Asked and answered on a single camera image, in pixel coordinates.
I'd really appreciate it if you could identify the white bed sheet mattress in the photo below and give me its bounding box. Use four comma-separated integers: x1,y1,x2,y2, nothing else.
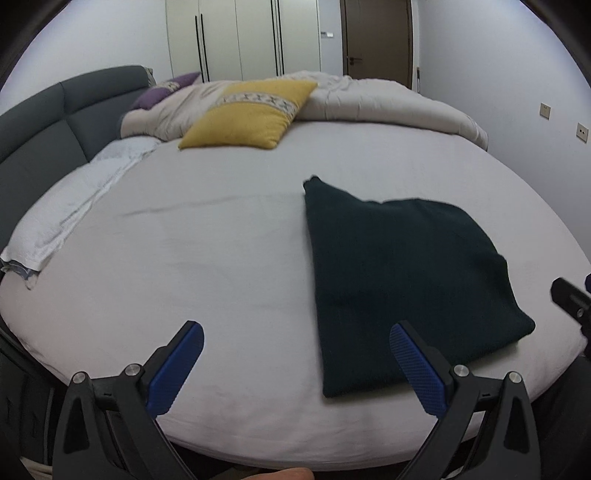
1,122,590,470

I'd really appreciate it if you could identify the dark grey headboard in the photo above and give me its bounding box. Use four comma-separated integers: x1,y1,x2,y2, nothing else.
0,65,150,246

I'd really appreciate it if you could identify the yellow throw pillow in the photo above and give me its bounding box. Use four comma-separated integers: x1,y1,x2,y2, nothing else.
178,78,318,150

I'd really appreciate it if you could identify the brown wooden door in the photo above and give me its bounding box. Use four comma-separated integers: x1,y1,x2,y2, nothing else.
339,0,414,88

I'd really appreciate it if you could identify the wall socket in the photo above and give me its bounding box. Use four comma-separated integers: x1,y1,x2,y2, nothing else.
539,103,551,120
576,123,589,143

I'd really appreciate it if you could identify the purple pillow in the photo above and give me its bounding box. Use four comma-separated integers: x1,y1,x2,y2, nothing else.
130,71,201,111

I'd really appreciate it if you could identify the beige duvet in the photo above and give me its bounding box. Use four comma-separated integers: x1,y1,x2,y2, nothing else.
119,71,489,150

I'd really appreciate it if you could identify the upper wall socket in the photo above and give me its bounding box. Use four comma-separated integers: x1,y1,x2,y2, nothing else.
539,103,551,120

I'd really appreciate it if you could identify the lower wall socket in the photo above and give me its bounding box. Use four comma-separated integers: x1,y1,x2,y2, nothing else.
576,123,589,143

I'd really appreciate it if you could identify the dark green knit sweater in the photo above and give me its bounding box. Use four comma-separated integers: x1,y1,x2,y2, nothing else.
304,177,535,398

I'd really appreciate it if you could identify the white folded blanket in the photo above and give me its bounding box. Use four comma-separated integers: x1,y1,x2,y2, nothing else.
1,136,162,289

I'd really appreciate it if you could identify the white wardrobe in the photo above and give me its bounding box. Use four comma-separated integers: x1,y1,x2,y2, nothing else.
165,0,322,82

